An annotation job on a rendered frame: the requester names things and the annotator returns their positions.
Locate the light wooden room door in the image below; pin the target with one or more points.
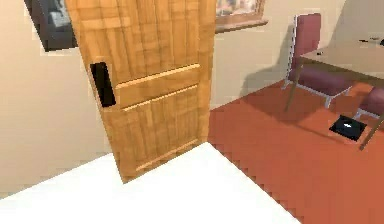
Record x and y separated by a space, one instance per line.
156 83

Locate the wooden framed window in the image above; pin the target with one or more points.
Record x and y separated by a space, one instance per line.
238 15

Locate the black square flat object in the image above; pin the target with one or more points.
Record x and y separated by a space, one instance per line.
347 127

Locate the brown dining table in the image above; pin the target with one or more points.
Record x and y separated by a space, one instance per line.
346 60

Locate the small black object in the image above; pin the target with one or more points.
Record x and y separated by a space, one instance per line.
382 42
370 40

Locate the maroon chair with white frame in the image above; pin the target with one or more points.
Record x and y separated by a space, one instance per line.
308 60
373 101

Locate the dark framed wall picture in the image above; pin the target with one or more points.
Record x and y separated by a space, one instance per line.
50 23

